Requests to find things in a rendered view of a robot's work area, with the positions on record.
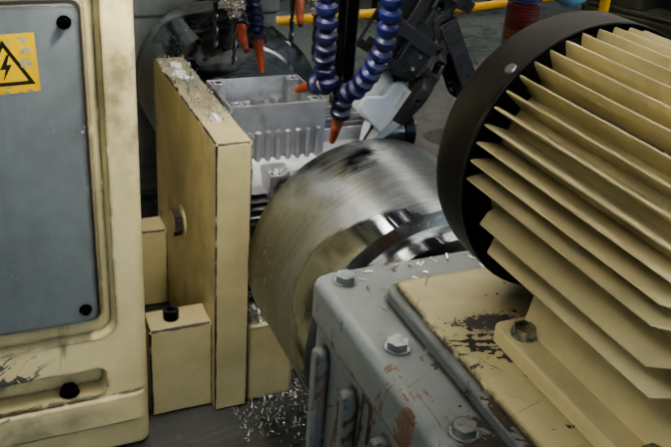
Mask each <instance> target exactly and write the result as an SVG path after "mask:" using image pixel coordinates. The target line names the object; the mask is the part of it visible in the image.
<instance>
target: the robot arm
mask: <svg viewBox="0 0 671 447"><path fill-rule="evenodd" d="M473 1H479V0H404V3H403V5H402V6H400V7H399V9H400V10H401V12H402V18H401V20H400V21H399V22H397V24H398V25H399V34H398V35H397V36H395V37H394V38H395V39H396V46H395V48H394V49H393V50H391V51H392V58H391V61H389V62H388V63H387V66H386V70H385V72H384V73H382V74H380V78H379V80H378V82H377V83H375V84H373V87H372V89H371V90H370V91H369V92H367V93H365V95H364V97H363V98H362V99H360V100H354V101H353V102H352V107H353V108H354V109H355V110H356V111H357V112H358V113H359V114H360V115H361V116H362V117H363V118H364V122H363V125H362V128H361V132H360V137H359V140H366V139H383V138H384V137H386V136H388V135H389V134H391V133H392V132H393V131H395V130H396V129H397V128H398V127H399V126H400V125H404V124H405V123H406V122H407V121H408V120H409V119H410V118H411V117H412V116H413V115H414V114H415V113H416V112H417V111H418V110H419V109H420V108H421V107H422V106H423V104H424V103H425V102H426V100H427V99H428V97H429V96H430V94H431V92H432V90H433V88H434V86H435V84H436V83H437V82H438V81H439V79H440V78H439V77H440V75H441V74H442V77H443V79H444V82H445V86H446V88H447V90H448V93H449V94H450V95H452V96H453V97H456V98H457V96H458V95H459V93H460V92H461V90H462V88H463V87H464V85H465V83H466V82H467V81H468V79H469V78H470V77H471V75H472V74H473V73H474V68H473V65H472V62H471V59H470V56H469V53H468V50H467V48H466V45H465V42H464V39H463V36H462V33H461V30H460V27H459V25H458V22H457V19H456V17H454V16H452V13H453V12H454V10H455V8H457V9H459V10H461V11H463V12H465V13H467V14H470V12H471V11H472V9H473V7H474V6H475V3H474V2H473ZM555 1H556V2H558V3H559V4H561V5H563V6H566V7H573V6H577V5H579V4H581V3H583V2H584V1H586V0H555ZM379 10H380V9H379V8H378V7H376V9H375V11H374V12H373V14H372V16H371V17H370V19H369V20H368V22H367V24H366V25H365V27H364V29H363V30H362V32H361V34H360V35H359V37H358V39H357V40H356V42H355V43H354V44H355V45H356V46H358V47H359V48H361V49H363V50H364V51H366V52H367V54H368V56H369V52H370V49H371V48H372V46H374V44H373V39H374V38H372V37H371V36H368V38H367V40H364V39H363V36H364V34H365V33H366V31H367V29H368V28H369V26H370V25H371V23H372V21H373V20H375V21H377V22H379V21H381V20H380V19H379V17H378V13H379ZM407 81H408V83H409V86H408V87H407V86H406V84H405V82H407Z"/></svg>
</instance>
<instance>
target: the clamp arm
mask: <svg viewBox="0 0 671 447"><path fill-rule="evenodd" d="M338 7H339V10H338V14H337V18H338V26H337V29H336V30H337V34H338V39H337V41H336V48H337V50H336V53H335V69H336V74H337V75H338V76H339V79H340V83H339V85H341V84H343V83H347V82H348V81H350V80H352V78H353V75H354V63H355V50H356V45H355V44H354V43H355V42H356V38H357V25H358V13H359V0H338ZM339 85H338V86H339ZM338 86H337V87H338ZM337 87H335V88H334V90H333V93H332V94H330V103H331V104H332V105H333V102H332V99H333V96H334V95H335V94H336V91H337Z"/></svg>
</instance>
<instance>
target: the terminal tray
mask: <svg viewBox="0 0 671 447"><path fill-rule="evenodd" d="M305 82H306V81H305V80H303V79H302V78H301V77H300V76H299V75H297V74H295V75H280V76H266V77H252V78H237V79H222V80H207V81H206V86H207V87H208V88H209V89H211V88H212V87H213V86H214V87H213V88H212V89H211V92H212V91H213V94H214V95H215V97H216V98H217V99H218V100H219V101H220V103H221V104H222V105H223V106H226V110H227V111H228V112H229V114H230V115H231V116H232V117H233V119H234V120H235V121H236V122H237V123H238V125H239V126H240V127H241V128H242V130H243V131H244V132H245V133H246V134H247V136H248V137H249V138H250V139H251V141H252V142H253V160H255V161H256V162H257V163H259V162H260V161H261V159H265V160H266V161H267V162H269V161H270V160H271V158H275V159H276V160H277V161H279V160H280V159H281V157H283V156H285V158H286V159H287V160H288V159H289V158H290V157H291V156H292V155H294V156H295V157H296V158H297V159H298V158H299V157H300V155H302V154H304V155H305V157H309V156H310V154H311V153H314V155H315V156H318V155H319V154H320V153H321V152H322V151H323V149H324V134H325V130H326V115H327V100H326V99H325V98H324V97H323V96H322V95H313V94H311V93H296V92H295V87H297V86H299V85H301V84H303V83H305ZM216 90H217V91H216ZM266 97H267V98H266ZM220 99H222V102H221V100H220ZM296 99H297V101H296ZM231 111H232V112H231Z"/></svg>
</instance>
